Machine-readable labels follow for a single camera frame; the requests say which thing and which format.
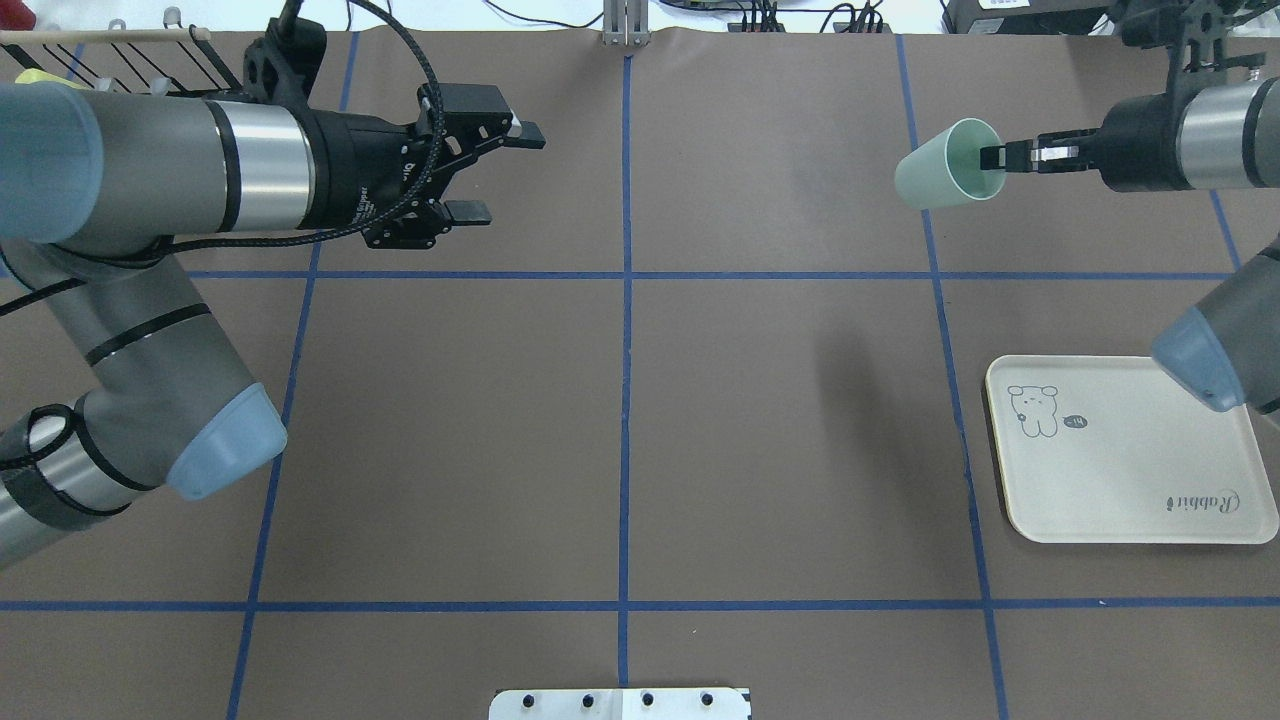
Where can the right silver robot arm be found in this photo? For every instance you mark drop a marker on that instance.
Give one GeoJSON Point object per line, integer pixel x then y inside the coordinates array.
{"type": "Point", "coordinates": [1223, 348]}

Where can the aluminium frame post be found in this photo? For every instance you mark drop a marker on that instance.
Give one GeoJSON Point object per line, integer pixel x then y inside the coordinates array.
{"type": "Point", "coordinates": [625, 23]}

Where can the cream rabbit tray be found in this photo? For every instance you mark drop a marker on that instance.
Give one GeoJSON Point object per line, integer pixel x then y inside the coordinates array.
{"type": "Point", "coordinates": [1109, 450]}

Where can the red bottle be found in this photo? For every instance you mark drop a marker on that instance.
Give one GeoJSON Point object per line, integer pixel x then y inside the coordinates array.
{"type": "Point", "coordinates": [15, 15]}

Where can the black wire cup rack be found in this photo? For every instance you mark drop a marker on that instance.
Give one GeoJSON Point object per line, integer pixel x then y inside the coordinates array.
{"type": "Point", "coordinates": [177, 58]}

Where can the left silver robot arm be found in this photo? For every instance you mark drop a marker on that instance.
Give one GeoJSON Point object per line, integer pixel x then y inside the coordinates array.
{"type": "Point", "coordinates": [101, 193]}

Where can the pale green cup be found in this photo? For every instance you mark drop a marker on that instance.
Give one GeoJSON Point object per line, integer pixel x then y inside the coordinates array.
{"type": "Point", "coordinates": [946, 171]}

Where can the black box with label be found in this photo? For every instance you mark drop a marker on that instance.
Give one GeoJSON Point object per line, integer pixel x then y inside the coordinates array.
{"type": "Point", "coordinates": [1070, 18]}

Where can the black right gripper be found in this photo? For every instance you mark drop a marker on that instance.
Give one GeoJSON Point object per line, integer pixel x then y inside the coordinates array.
{"type": "Point", "coordinates": [1140, 148]}

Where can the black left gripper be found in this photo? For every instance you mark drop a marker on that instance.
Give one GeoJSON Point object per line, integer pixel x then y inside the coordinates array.
{"type": "Point", "coordinates": [352, 165]}

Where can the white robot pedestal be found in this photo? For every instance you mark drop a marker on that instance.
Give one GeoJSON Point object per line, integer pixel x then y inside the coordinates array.
{"type": "Point", "coordinates": [623, 703]}

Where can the yellow cup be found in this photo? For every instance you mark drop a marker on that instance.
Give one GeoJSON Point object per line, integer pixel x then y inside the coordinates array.
{"type": "Point", "coordinates": [37, 76]}

